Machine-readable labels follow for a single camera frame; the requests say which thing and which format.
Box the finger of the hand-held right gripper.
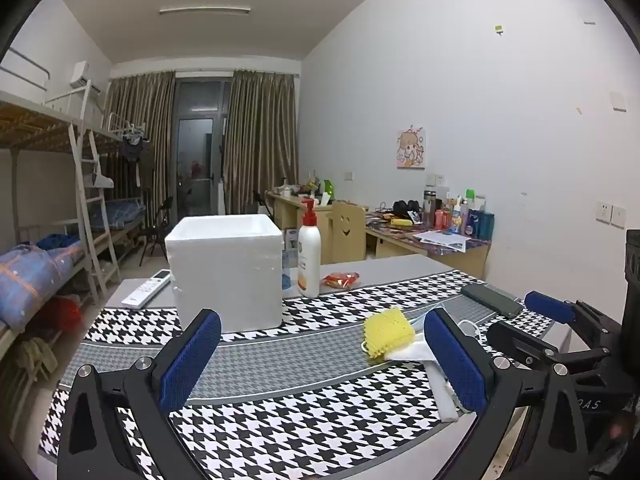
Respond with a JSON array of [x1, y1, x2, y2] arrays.
[[486, 320, 611, 376], [524, 291, 623, 341]]

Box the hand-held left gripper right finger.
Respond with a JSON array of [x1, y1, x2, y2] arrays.
[[422, 307, 591, 480]]

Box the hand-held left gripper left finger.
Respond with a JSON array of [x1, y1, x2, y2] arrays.
[[56, 308, 223, 480]]

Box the white foam box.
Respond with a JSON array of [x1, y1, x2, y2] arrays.
[[165, 214, 284, 333]]

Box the white folded cloth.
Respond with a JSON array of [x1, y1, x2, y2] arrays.
[[425, 359, 460, 422]]

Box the black smartphone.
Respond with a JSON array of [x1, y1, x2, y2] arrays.
[[461, 283, 523, 319]]

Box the light blue face mask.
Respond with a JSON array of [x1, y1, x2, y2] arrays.
[[400, 302, 483, 346]]

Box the yellow knitted cloth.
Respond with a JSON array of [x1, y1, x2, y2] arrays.
[[361, 306, 417, 359]]

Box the white remote control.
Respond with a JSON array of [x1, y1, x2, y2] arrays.
[[121, 269, 172, 309]]

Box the wooden desk with printed cover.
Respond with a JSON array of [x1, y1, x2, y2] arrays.
[[365, 212, 493, 281]]

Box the houndstooth table mat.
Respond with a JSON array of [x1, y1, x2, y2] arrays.
[[37, 267, 556, 466]]

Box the group of toiletry bottles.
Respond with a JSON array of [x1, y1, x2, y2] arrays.
[[422, 187, 496, 241]]

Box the printed paper sheets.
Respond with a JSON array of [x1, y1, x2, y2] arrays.
[[414, 230, 473, 252]]

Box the black folding chair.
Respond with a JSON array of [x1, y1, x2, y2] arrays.
[[137, 195, 173, 266]]

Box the red bag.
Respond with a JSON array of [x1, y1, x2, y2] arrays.
[[47, 296, 82, 328]]

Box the red snack packet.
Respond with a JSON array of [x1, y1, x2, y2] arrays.
[[321, 271, 361, 289]]

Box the white pump lotion bottle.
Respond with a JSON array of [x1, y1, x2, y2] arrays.
[[297, 198, 322, 298]]

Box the beige cloth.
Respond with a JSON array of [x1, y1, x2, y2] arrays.
[[12, 337, 58, 376]]

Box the blue checked bedding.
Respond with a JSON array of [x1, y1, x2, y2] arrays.
[[103, 199, 146, 231]]

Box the wooden chair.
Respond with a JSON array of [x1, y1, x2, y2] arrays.
[[327, 201, 368, 263]]

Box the white metal bed ladder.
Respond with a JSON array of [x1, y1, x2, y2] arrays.
[[67, 122, 121, 301]]

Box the wooden desk with drawers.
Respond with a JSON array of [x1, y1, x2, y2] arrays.
[[264, 190, 333, 233]]

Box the dark blue cloth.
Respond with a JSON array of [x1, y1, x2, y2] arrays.
[[37, 234, 81, 251]]

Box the blue checked quilt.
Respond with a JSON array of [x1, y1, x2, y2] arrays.
[[0, 242, 83, 328]]

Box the glass balcony door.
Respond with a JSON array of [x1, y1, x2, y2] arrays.
[[170, 77, 233, 221]]

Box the hanging clothes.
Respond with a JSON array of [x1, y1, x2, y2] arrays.
[[117, 132, 146, 163]]

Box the brown curtain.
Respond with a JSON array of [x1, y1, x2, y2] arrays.
[[222, 70, 299, 213], [107, 72, 176, 221]]

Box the metal bunk bed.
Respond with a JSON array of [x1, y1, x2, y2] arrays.
[[0, 47, 123, 351]]

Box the white air conditioner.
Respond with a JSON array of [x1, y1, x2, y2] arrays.
[[70, 61, 103, 93]]

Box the ceiling tube light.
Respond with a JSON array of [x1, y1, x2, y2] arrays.
[[160, 6, 251, 15]]

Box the wall socket pair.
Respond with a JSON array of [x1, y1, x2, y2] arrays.
[[596, 201, 627, 226]]

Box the cartoon wall poster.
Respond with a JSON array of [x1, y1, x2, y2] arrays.
[[396, 127, 428, 168]]

